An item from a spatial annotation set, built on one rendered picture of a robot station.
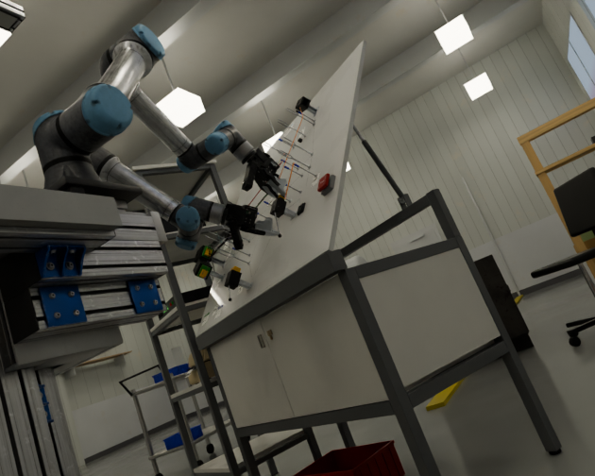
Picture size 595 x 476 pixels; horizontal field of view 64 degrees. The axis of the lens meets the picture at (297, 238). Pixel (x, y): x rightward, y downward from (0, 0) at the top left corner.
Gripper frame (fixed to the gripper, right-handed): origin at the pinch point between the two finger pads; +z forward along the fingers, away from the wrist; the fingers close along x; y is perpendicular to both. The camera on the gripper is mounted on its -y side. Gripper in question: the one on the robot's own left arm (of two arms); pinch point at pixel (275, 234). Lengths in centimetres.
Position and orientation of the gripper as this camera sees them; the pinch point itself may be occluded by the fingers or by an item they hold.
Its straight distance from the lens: 176.3
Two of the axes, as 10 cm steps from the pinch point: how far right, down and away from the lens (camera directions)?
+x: 0.2, -2.8, 9.6
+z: 9.6, 2.6, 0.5
